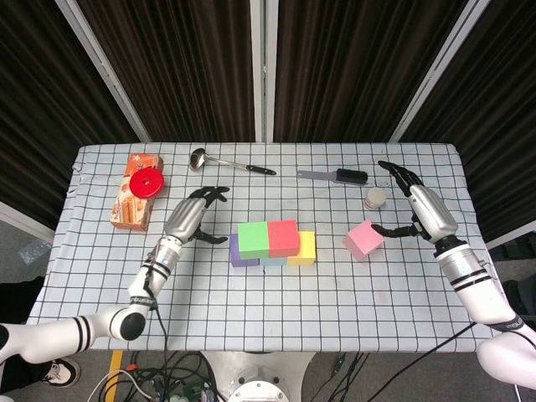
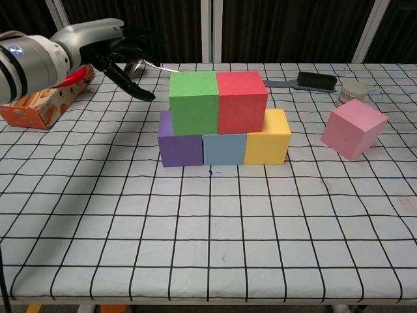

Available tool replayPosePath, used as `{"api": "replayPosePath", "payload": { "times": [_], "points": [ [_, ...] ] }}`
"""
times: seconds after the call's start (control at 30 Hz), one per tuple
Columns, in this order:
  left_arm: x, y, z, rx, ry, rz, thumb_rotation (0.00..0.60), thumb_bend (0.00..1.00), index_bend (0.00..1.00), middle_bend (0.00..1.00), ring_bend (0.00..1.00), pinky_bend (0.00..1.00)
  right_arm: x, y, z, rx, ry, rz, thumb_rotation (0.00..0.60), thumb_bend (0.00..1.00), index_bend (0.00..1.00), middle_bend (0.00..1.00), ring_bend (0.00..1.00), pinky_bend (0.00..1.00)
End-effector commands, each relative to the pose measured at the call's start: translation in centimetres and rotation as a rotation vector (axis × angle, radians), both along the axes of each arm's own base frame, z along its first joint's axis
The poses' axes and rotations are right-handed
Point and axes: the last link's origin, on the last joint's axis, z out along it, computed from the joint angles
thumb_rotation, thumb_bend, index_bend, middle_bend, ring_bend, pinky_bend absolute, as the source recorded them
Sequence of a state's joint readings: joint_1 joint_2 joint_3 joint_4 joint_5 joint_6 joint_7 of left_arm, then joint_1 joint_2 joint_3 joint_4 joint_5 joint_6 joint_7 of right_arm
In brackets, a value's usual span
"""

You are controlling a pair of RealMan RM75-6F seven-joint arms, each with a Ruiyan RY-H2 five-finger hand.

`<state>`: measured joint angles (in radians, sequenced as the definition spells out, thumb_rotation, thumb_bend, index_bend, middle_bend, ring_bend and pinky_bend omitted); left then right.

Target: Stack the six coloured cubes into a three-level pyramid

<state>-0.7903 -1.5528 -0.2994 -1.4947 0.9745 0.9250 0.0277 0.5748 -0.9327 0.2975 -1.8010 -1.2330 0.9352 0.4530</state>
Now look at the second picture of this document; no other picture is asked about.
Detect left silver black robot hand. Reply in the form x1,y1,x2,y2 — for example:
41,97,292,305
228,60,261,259
50,18,160,102

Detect green foam cube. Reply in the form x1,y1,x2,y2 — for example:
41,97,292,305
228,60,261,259
169,71,220,136

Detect purple foam cube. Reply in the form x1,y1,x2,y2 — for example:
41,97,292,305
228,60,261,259
157,110,205,168

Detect red foam cube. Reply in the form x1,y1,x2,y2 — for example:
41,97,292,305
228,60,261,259
216,70,269,135

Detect light blue foam cube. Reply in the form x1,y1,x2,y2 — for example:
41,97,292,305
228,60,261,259
202,132,248,166

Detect yellow foam cube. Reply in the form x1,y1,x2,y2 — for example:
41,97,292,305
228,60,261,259
244,108,292,166

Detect pink foam cube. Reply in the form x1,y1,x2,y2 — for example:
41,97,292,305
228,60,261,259
320,98,389,162

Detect red round plastic lid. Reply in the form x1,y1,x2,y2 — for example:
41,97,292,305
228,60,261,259
53,64,88,89

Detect dark pleated curtain panel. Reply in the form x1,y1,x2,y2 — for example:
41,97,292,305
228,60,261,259
364,0,417,63
221,0,373,63
61,0,203,63
0,0,63,38

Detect orange snack box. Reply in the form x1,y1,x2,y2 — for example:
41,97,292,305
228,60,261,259
0,63,96,130

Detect white black grid tablecloth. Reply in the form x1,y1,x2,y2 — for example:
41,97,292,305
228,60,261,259
0,61,417,301

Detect grey brush black bristles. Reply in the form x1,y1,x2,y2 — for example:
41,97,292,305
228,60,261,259
263,71,338,94

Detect small white jar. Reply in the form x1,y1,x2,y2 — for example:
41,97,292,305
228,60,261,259
337,82,369,107

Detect white slanted frame post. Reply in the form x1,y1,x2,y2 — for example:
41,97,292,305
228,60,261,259
351,0,390,63
44,0,83,37

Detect steel ladle black handle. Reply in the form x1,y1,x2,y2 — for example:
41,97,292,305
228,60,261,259
124,57,182,80

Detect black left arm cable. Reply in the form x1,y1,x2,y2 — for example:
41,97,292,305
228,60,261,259
0,246,11,313

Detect white table frame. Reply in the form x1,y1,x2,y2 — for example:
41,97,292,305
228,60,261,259
78,303,367,313

